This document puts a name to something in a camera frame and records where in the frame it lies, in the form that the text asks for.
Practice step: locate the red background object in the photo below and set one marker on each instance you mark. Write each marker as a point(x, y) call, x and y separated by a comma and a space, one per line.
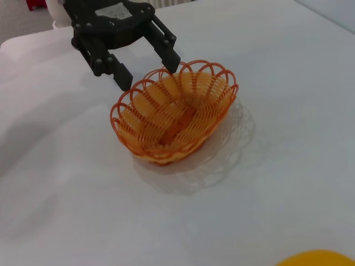
point(34, 4)

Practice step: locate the orange woven plastic basket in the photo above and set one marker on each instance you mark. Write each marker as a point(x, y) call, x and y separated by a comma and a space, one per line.
point(172, 119)

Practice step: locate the yellow banana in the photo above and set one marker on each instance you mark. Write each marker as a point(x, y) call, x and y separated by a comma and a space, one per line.
point(319, 259)

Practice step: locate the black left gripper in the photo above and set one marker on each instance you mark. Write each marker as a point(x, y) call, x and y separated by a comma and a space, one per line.
point(88, 16)

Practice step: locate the white tablecloth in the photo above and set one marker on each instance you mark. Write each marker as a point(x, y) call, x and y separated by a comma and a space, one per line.
point(83, 194)

